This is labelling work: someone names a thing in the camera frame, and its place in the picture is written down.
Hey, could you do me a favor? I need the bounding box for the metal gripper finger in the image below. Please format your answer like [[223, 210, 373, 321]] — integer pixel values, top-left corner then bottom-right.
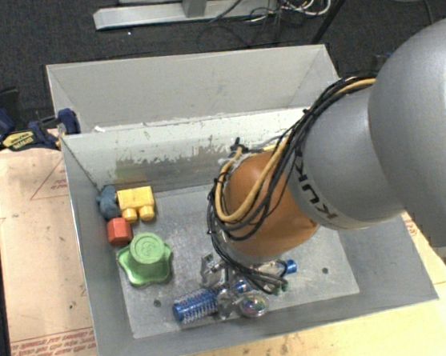
[[200, 252, 220, 274], [199, 268, 226, 290]]

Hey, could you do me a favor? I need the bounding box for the blue bristle hair roller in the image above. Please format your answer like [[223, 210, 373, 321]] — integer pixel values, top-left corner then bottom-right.
[[169, 278, 256, 326]]

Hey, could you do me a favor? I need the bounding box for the clear glass thing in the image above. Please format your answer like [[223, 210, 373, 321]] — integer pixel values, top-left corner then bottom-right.
[[215, 283, 271, 323]]

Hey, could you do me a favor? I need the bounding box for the green star-shaped cup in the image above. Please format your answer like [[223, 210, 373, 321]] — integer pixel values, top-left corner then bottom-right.
[[113, 228, 178, 290]]

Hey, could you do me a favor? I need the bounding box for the red-brown small block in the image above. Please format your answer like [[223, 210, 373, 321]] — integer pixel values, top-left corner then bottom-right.
[[105, 215, 135, 247]]

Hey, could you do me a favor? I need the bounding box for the yellow toy building block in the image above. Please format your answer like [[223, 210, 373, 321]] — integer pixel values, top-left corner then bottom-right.
[[115, 184, 159, 226]]

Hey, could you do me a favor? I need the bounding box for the blue-grey toy animal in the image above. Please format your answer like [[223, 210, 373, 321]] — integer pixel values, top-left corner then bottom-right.
[[94, 183, 122, 222]]

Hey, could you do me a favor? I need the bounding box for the brown cardboard board, red print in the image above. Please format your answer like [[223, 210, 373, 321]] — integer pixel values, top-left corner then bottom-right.
[[0, 82, 446, 356]]

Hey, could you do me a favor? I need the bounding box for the grey metal bin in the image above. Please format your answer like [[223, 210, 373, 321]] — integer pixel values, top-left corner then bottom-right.
[[46, 20, 444, 356]]

